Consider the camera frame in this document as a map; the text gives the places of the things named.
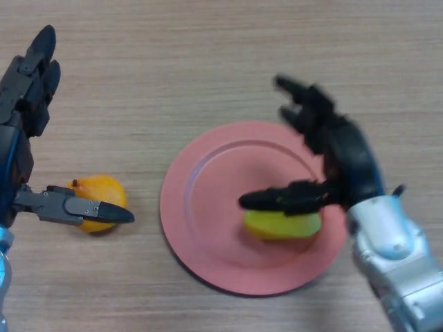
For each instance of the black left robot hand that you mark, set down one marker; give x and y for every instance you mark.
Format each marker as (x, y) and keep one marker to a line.
(17, 103)

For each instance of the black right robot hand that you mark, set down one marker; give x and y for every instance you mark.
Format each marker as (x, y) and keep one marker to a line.
(349, 155)

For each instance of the yellow starfruit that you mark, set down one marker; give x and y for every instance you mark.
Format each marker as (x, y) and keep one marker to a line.
(280, 228)

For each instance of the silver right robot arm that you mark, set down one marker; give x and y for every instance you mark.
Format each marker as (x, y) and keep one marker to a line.
(391, 249)

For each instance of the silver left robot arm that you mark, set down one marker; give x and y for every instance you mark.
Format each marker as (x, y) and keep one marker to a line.
(3, 276)

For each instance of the pink round plate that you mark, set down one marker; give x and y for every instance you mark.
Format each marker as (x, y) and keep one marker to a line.
(221, 180)

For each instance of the orange pear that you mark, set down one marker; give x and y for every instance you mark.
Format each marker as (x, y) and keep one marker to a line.
(104, 188)

